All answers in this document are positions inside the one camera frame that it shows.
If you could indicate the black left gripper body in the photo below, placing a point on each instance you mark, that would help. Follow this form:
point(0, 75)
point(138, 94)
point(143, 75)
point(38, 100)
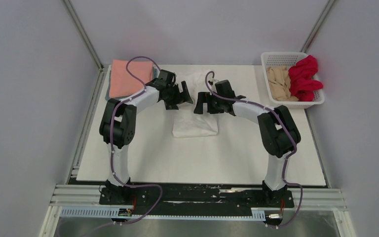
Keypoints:
point(173, 94)

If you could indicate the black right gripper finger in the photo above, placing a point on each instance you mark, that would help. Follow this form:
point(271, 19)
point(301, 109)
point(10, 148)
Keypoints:
point(213, 106)
point(201, 100)

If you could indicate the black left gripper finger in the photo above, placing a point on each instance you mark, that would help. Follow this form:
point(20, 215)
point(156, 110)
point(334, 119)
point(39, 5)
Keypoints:
point(185, 95)
point(171, 104)

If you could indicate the white t shirt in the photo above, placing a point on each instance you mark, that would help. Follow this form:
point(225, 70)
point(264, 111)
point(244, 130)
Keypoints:
point(187, 124)

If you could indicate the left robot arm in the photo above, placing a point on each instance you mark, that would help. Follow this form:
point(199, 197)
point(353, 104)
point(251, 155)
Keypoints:
point(118, 123)

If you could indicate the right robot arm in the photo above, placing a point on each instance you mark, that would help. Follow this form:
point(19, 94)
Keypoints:
point(279, 133)

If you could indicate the folded grey-blue t shirt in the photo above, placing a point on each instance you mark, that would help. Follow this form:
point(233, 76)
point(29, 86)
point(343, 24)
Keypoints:
point(107, 96)

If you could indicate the folded pink t shirt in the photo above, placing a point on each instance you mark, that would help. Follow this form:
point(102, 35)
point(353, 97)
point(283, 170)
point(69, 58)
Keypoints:
point(122, 83)

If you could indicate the beige t shirt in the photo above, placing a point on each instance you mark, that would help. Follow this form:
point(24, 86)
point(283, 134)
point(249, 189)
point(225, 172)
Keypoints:
point(280, 83)

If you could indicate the red t shirt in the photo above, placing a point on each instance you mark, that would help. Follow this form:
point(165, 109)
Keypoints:
point(303, 85)

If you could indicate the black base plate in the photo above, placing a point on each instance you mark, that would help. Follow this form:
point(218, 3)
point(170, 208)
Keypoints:
point(184, 199)

